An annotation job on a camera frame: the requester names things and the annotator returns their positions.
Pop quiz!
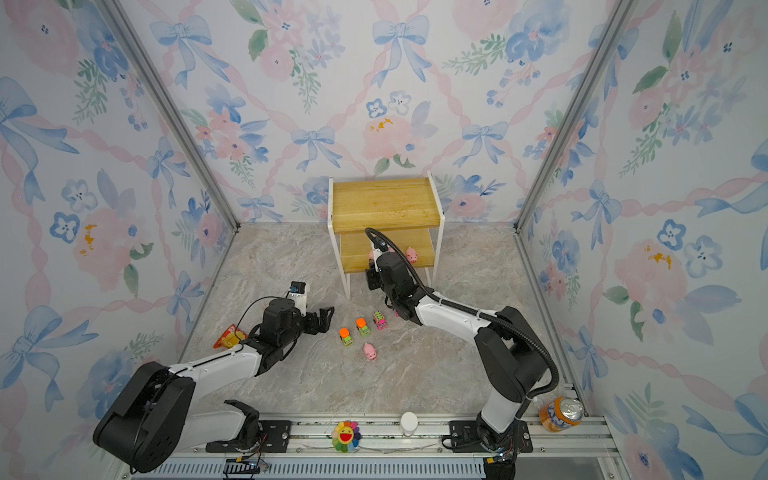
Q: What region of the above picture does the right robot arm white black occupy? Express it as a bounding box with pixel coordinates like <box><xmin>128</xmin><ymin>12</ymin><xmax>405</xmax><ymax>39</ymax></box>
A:
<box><xmin>366</xmin><ymin>250</ymin><xmax>560</xmax><ymax>452</ymax></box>

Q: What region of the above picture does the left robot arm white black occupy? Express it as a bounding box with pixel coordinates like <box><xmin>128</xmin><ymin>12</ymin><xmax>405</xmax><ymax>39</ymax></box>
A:
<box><xmin>92</xmin><ymin>297</ymin><xmax>335</xmax><ymax>473</ymax></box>

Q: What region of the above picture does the white-framed wooden two-tier shelf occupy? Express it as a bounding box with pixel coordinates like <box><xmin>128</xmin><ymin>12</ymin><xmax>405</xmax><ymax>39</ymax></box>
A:
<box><xmin>327</xmin><ymin>175</ymin><xmax>445</xmax><ymax>298</ymax></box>

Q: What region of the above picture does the orange green toy truck left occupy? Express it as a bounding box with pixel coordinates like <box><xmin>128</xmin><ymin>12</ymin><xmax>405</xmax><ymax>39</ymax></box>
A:
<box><xmin>339</xmin><ymin>327</ymin><xmax>353</xmax><ymax>347</ymax></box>

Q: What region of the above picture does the orange green toy truck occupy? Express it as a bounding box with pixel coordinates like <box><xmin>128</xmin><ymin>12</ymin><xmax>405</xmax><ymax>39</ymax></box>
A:
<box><xmin>355</xmin><ymin>318</ymin><xmax>371</xmax><ymax>337</ymax></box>
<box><xmin>339</xmin><ymin>327</ymin><xmax>353</xmax><ymax>347</ymax></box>

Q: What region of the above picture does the orange green toy truck right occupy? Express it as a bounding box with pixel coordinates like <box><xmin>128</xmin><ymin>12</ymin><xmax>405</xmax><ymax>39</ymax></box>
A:
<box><xmin>355</xmin><ymin>318</ymin><xmax>371</xmax><ymax>337</ymax></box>

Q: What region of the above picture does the pink toy truck green top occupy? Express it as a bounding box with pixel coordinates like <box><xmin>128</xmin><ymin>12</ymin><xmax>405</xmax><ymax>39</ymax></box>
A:
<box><xmin>373</xmin><ymin>310</ymin><xmax>388</xmax><ymax>330</ymax></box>

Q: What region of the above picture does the red yellow snack packet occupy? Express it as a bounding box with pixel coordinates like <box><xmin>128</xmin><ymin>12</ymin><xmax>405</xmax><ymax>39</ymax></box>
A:
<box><xmin>213</xmin><ymin>324</ymin><xmax>247</xmax><ymax>349</ymax></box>

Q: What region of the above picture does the rainbow smiling flower toy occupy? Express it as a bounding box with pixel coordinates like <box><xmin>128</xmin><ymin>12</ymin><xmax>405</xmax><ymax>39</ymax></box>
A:
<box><xmin>331</xmin><ymin>420</ymin><xmax>362</xmax><ymax>453</ymax></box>

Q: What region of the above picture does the white round knob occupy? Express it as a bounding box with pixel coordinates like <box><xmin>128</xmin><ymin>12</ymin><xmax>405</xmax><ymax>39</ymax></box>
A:
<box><xmin>399</xmin><ymin>411</ymin><xmax>419</xmax><ymax>437</ymax></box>

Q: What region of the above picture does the orange soda can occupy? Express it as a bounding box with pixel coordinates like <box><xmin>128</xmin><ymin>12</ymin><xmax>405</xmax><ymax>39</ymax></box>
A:
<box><xmin>539</xmin><ymin>397</ymin><xmax>584</xmax><ymax>432</ymax></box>

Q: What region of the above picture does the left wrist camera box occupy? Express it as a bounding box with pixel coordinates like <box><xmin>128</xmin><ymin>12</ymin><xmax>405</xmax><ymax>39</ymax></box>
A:
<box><xmin>286</xmin><ymin>281</ymin><xmax>307</xmax><ymax>316</ymax></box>

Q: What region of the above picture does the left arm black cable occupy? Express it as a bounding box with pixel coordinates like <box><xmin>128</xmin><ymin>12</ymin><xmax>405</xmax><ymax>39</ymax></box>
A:
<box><xmin>232</xmin><ymin>295</ymin><xmax>295</xmax><ymax>349</ymax></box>

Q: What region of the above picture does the black corrugated cable conduit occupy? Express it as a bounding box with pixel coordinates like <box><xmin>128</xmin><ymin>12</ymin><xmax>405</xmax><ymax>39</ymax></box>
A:
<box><xmin>364</xmin><ymin>227</ymin><xmax>560</xmax><ymax>400</ymax></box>

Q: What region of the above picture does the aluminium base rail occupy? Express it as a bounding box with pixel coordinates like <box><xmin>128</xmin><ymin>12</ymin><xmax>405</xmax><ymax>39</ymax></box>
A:
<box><xmin>148</xmin><ymin>414</ymin><xmax>629</xmax><ymax>479</ymax></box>

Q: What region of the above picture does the aluminium corner post right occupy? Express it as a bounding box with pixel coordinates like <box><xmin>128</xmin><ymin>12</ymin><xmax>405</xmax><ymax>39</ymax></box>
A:
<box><xmin>515</xmin><ymin>0</ymin><xmax>635</xmax><ymax>237</ymax></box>

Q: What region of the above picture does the aluminium corner post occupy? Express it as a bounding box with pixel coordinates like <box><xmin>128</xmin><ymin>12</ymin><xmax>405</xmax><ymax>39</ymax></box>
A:
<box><xmin>95</xmin><ymin>0</ymin><xmax>240</xmax><ymax>231</ymax></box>
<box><xmin>515</xmin><ymin>0</ymin><xmax>635</xmax><ymax>237</ymax></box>

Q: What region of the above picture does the aluminium corner post left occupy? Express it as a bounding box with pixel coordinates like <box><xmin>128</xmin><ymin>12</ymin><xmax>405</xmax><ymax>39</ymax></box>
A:
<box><xmin>95</xmin><ymin>0</ymin><xmax>240</xmax><ymax>231</ymax></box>

